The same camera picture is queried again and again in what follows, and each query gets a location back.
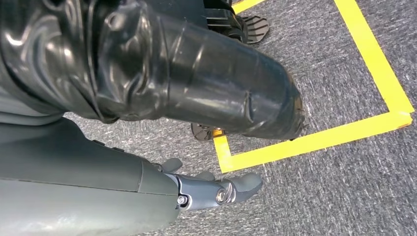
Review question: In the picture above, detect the black ribbed robot foot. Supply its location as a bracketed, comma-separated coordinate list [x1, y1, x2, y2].
[204, 0, 270, 45]

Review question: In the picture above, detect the glossy black robot leg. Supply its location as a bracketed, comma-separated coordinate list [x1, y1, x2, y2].
[0, 0, 305, 141]

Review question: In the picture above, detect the yellow floor tape square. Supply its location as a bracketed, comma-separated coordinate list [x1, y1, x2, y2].
[211, 0, 415, 174]

